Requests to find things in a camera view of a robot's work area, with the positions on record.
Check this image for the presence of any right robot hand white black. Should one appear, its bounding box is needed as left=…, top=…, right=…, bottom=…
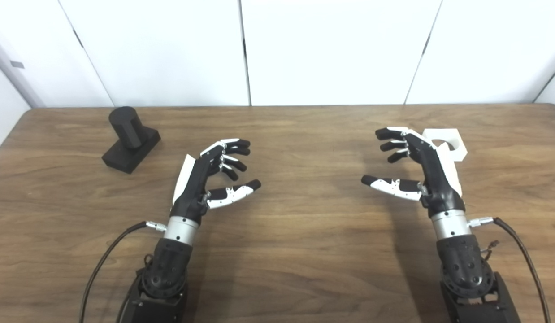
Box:
left=361, top=127, right=466, bottom=219

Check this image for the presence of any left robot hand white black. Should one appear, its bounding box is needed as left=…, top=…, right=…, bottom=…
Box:
left=171, top=138, right=262, bottom=225

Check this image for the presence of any white square piece with hole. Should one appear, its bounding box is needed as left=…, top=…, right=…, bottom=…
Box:
left=422, top=128, right=467, bottom=161

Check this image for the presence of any black peg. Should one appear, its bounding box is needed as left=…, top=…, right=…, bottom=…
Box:
left=102, top=106, right=161, bottom=174

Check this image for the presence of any black braided left wrist cable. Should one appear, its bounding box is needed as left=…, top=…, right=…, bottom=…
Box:
left=79, top=221, right=167, bottom=323

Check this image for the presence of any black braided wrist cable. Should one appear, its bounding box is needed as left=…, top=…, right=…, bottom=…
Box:
left=467, top=217, right=551, bottom=323
left=79, top=221, right=167, bottom=323

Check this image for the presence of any black braided right wrist cable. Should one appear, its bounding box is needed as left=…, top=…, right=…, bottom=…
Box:
left=467, top=217, right=551, bottom=323

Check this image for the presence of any thin wire on right arm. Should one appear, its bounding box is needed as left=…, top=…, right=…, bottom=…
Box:
left=481, top=240, right=500, bottom=261

